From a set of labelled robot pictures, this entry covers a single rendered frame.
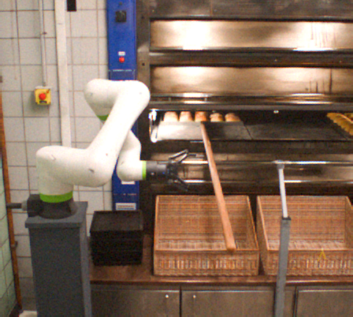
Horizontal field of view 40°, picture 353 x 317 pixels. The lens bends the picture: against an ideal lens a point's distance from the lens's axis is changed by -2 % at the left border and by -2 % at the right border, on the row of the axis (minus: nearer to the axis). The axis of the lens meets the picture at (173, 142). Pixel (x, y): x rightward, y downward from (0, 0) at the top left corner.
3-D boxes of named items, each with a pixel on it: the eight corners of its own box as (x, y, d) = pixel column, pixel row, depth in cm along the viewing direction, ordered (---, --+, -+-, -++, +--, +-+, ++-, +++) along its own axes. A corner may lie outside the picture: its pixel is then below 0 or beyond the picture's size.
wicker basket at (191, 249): (155, 236, 303) (155, 194, 296) (247, 236, 303) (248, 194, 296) (152, 277, 256) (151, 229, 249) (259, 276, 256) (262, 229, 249)
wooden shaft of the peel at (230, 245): (235, 255, 157) (236, 246, 156) (227, 255, 157) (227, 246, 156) (205, 128, 322) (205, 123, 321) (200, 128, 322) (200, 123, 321)
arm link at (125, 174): (117, 186, 235) (114, 174, 226) (118, 163, 242) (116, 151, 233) (146, 186, 235) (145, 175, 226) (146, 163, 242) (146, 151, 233)
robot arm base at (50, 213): (2, 219, 175) (1, 204, 174) (13, 204, 190) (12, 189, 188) (74, 218, 177) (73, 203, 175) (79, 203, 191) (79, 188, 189)
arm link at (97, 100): (102, 97, 196) (112, 73, 201) (75, 95, 200) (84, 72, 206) (117, 123, 210) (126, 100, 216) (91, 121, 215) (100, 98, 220)
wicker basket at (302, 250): (253, 236, 303) (255, 194, 296) (343, 236, 301) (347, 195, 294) (264, 277, 256) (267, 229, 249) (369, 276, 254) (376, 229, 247)
